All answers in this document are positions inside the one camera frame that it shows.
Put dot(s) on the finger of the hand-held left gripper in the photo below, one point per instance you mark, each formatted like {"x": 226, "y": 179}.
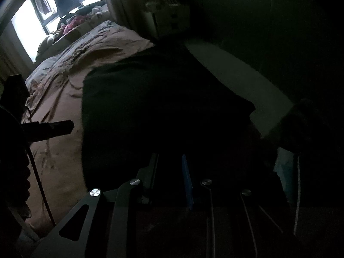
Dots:
{"x": 53, "y": 129}

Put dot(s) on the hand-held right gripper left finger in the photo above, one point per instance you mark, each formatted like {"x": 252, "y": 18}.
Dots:
{"x": 146, "y": 182}

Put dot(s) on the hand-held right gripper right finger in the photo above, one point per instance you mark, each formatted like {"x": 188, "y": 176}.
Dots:
{"x": 186, "y": 182}

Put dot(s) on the black t-shirt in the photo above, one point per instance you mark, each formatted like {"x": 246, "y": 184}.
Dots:
{"x": 161, "y": 107}

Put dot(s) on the bed with brown sheet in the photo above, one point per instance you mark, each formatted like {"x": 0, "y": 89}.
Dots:
{"x": 61, "y": 150}

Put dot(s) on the brown curtain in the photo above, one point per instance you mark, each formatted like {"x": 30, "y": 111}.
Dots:
{"x": 121, "y": 5}
{"x": 10, "y": 53}

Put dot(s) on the crumpled brown duvet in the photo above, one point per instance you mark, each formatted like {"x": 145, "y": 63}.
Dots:
{"x": 88, "y": 48}

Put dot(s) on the window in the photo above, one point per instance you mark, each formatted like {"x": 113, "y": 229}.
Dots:
{"x": 24, "y": 29}

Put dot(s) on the pink plush toy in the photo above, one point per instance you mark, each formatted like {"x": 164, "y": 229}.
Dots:
{"x": 74, "y": 22}

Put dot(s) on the black plush toy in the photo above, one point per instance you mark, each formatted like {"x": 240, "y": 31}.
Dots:
{"x": 84, "y": 10}

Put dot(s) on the white plush toy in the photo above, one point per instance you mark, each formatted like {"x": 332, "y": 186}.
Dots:
{"x": 97, "y": 10}

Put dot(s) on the white nightstand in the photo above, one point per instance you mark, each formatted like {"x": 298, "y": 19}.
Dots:
{"x": 172, "y": 18}

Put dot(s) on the dark wardrobe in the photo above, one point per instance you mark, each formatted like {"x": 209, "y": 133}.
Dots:
{"x": 268, "y": 32}

